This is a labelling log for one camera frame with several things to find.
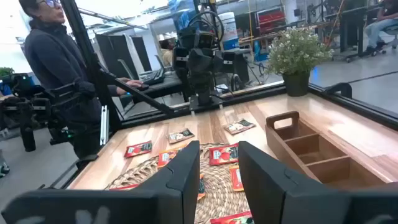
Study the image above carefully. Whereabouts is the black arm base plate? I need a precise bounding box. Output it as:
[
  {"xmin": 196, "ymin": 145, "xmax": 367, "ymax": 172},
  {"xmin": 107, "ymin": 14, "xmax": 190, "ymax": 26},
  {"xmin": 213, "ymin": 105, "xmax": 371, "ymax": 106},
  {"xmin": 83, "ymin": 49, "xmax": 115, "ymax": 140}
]
[{"xmin": 188, "ymin": 95, "xmax": 225, "ymax": 118}]

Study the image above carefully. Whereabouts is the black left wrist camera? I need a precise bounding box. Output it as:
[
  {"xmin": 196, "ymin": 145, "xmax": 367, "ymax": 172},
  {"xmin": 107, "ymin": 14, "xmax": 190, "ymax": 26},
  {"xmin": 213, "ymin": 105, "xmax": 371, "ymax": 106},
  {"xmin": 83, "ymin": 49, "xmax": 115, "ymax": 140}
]
[{"xmin": 194, "ymin": 30, "xmax": 215, "ymax": 49}]

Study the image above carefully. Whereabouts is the wooden compartment tray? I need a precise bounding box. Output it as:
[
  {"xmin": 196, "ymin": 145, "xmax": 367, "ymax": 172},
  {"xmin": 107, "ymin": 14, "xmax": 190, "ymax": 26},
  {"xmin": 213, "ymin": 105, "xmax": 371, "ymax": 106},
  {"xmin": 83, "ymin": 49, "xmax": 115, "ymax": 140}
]
[{"xmin": 265, "ymin": 110, "xmax": 388, "ymax": 189}]

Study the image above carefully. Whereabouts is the blue and white bottle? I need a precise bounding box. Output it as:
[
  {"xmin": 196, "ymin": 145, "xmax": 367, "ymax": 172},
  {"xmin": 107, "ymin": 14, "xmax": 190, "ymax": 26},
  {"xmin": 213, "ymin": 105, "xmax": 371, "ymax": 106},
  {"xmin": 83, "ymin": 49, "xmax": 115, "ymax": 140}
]
[{"xmin": 218, "ymin": 11, "xmax": 240, "ymax": 51}]

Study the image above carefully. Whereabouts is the black keyboard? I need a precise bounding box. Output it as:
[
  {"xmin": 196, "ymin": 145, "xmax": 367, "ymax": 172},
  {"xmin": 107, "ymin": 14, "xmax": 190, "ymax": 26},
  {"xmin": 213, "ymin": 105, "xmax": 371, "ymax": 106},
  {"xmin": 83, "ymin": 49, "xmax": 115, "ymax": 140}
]
[{"xmin": 139, "ymin": 67, "xmax": 166, "ymax": 86}]

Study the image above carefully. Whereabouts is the person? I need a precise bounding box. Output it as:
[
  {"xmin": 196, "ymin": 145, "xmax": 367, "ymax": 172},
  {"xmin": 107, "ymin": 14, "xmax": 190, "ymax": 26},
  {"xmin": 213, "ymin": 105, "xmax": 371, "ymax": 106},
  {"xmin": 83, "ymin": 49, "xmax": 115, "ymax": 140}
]
[
  {"xmin": 158, "ymin": 39, "xmax": 175, "ymax": 68},
  {"xmin": 17, "ymin": 0, "xmax": 144, "ymax": 162},
  {"xmin": 363, "ymin": 0, "xmax": 398, "ymax": 55}
]

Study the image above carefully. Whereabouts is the silver aluminium bracket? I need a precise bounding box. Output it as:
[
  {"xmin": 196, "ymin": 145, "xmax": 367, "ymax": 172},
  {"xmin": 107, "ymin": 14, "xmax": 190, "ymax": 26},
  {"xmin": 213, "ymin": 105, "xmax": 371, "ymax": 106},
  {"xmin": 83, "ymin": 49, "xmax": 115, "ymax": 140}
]
[{"xmin": 99, "ymin": 105, "xmax": 110, "ymax": 146}]

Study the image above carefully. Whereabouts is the beige apple tea packet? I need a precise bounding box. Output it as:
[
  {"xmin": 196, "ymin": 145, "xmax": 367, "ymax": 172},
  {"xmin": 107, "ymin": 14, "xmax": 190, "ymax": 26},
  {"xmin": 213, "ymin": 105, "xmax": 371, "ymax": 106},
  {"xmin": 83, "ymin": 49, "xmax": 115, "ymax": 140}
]
[
  {"xmin": 223, "ymin": 118, "xmax": 257, "ymax": 136},
  {"xmin": 167, "ymin": 128, "xmax": 196, "ymax": 144}
]

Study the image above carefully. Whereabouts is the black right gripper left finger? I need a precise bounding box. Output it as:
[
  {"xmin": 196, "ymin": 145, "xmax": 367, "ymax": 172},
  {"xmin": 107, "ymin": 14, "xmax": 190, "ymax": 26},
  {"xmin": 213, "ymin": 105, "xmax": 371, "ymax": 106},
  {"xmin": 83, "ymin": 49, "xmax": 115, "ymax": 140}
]
[{"xmin": 1, "ymin": 140, "xmax": 201, "ymax": 224}]

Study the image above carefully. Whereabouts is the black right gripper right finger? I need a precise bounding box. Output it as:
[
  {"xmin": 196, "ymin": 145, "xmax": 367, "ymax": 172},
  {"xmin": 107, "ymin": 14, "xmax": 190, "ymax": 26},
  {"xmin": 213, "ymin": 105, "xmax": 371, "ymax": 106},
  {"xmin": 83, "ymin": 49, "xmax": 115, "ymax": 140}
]
[{"xmin": 238, "ymin": 141, "xmax": 398, "ymax": 224}]

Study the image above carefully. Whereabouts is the red tool cabinet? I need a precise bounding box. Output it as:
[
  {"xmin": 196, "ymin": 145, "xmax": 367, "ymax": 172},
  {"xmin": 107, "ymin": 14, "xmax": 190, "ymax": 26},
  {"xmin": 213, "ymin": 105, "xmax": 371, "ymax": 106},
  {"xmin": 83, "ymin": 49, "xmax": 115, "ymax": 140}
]
[{"xmin": 257, "ymin": 9, "xmax": 287, "ymax": 34}]

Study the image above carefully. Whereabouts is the dark grey desk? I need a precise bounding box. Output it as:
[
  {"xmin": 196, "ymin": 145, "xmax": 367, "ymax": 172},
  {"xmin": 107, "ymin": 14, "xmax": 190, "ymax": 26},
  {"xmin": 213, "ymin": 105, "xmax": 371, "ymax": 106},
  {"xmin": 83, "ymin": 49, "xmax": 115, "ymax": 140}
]
[{"xmin": 119, "ymin": 73, "xmax": 187, "ymax": 105}]

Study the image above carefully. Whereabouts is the black arch bracket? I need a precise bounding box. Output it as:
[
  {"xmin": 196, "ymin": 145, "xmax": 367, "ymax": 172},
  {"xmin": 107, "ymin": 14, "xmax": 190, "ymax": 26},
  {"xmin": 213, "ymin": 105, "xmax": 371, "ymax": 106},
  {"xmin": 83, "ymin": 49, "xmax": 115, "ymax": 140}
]
[{"xmin": 323, "ymin": 82, "xmax": 353, "ymax": 100}]

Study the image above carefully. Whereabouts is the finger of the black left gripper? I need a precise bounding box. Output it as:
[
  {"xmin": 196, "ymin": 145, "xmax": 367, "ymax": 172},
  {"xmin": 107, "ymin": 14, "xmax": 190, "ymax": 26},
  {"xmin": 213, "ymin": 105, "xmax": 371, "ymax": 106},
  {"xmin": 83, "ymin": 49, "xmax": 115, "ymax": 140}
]
[
  {"xmin": 172, "ymin": 46, "xmax": 205, "ymax": 75},
  {"xmin": 204, "ymin": 51, "xmax": 236, "ymax": 75}
]

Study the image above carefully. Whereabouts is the round woven straw placemat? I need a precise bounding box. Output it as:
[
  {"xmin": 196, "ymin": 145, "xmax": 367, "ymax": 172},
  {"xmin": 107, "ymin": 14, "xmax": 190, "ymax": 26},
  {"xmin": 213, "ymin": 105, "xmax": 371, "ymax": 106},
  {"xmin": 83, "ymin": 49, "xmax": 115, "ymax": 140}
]
[{"xmin": 105, "ymin": 142, "xmax": 254, "ymax": 224}]

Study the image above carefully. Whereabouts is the red strawberry tea packet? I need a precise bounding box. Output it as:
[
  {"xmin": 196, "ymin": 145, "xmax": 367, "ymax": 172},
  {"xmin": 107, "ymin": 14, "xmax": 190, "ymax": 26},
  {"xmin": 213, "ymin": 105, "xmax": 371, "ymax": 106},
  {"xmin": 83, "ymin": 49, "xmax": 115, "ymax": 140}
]
[
  {"xmin": 108, "ymin": 184, "xmax": 140, "ymax": 191},
  {"xmin": 210, "ymin": 210, "xmax": 255, "ymax": 224},
  {"xmin": 124, "ymin": 140, "xmax": 153, "ymax": 159},
  {"xmin": 208, "ymin": 142, "xmax": 239, "ymax": 166}
]

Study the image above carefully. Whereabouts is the potted white-flowered plant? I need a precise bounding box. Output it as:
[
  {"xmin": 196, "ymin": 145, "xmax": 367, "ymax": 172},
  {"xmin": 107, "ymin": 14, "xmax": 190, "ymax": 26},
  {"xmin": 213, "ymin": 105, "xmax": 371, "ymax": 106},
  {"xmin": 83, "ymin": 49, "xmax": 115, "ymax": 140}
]
[{"xmin": 266, "ymin": 26, "xmax": 333, "ymax": 97}]

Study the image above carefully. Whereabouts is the black partition panel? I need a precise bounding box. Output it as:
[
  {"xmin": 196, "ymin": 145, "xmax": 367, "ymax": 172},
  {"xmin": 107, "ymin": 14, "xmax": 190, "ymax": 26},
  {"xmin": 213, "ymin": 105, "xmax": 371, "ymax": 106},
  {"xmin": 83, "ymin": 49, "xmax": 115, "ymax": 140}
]
[{"xmin": 95, "ymin": 33, "xmax": 140, "ymax": 80}]

